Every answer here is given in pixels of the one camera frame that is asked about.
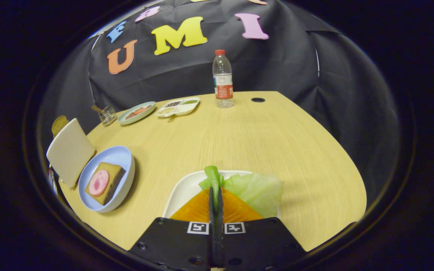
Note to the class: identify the white square plate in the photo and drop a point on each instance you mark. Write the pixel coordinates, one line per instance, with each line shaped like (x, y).
(185, 192)

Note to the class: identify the glass utensil holder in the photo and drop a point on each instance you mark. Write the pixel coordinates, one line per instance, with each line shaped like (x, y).
(107, 114)

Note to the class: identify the white divided condiment dish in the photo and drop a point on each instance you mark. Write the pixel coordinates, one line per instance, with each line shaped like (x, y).
(179, 106)

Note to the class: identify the clear red-capped water bottle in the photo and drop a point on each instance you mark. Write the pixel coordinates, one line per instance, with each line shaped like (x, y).
(223, 81)

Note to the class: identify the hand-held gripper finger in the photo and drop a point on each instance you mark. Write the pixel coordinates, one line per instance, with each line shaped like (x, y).
(220, 210)
(212, 210)

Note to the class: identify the square bread slice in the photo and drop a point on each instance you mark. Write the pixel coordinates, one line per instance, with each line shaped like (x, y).
(114, 173)

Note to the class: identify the red meat slice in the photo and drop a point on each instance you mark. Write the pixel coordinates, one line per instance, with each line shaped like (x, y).
(141, 110)

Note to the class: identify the white toaster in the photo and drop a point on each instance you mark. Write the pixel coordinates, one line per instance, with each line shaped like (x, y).
(70, 152)

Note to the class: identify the light blue plate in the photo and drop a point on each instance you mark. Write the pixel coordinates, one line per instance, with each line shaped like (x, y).
(115, 156)

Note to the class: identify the green lettuce leaf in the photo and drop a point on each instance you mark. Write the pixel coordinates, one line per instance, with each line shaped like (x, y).
(256, 190)

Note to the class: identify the pale green plate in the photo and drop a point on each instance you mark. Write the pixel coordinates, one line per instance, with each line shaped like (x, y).
(124, 118)

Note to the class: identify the brown toast bread slice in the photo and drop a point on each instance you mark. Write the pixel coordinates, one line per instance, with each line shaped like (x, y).
(59, 124)

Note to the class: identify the pink ham slice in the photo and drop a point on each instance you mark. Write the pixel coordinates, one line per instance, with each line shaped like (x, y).
(99, 183)

